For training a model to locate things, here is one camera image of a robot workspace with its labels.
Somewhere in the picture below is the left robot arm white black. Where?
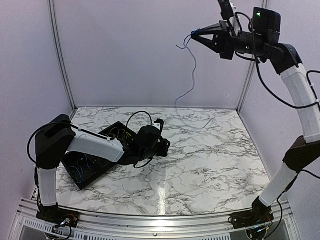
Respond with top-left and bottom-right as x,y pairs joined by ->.
30,114 -> 171,209

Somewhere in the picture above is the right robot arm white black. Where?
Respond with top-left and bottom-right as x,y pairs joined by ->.
190,0 -> 320,214

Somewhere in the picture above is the black compartment tray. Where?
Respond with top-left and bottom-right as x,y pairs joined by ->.
62,121 -> 136,190

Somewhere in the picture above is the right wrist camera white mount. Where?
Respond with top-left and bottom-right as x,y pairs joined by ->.
218,0 -> 240,34

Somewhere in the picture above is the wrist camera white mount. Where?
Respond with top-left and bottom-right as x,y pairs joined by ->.
218,0 -> 240,34
152,118 -> 164,132

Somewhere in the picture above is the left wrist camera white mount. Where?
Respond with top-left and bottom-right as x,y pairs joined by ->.
152,118 -> 164,132

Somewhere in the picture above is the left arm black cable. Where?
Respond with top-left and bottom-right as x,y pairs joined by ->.
26,111 -> 154,170

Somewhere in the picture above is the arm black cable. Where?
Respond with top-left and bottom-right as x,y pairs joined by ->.
26,111 -> 154,170
234,12 -> 320,110

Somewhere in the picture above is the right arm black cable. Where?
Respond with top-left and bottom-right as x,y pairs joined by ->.
234,12 -> 320,110

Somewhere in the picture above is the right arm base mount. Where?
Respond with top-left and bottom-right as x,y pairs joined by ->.
227,196 -> 275,229

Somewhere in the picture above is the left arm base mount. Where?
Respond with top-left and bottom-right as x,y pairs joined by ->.
36,204 -> 80,228

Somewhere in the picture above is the aluminium front frame rail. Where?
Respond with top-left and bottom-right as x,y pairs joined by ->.
7,198 -> 302,240

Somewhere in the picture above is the left aluminium corner post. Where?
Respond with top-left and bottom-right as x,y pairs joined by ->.
47,0 -> 77,111

